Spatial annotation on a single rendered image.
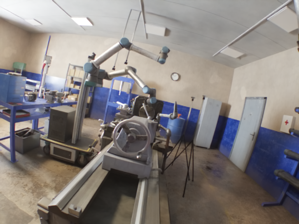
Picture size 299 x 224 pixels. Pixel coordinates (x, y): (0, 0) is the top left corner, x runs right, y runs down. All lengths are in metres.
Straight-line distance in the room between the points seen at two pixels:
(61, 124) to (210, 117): 4.84
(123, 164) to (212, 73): 5.84
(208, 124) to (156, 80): 2.54
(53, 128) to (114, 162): 1.85
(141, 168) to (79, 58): 6.35
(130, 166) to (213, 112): 5.10
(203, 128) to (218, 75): 2.24
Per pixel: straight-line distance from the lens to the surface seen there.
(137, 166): 0.98
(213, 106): 5.85
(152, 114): 2.49
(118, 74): 2.74
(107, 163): 1.01
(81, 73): 6.39
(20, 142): 2.90
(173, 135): 5.42
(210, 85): 6.38
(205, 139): 5.95
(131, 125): 0.97
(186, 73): 6.18
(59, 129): 2.66
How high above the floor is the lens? 1.34
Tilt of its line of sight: 5 degrees down
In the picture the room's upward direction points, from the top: 13 degrees clockwise
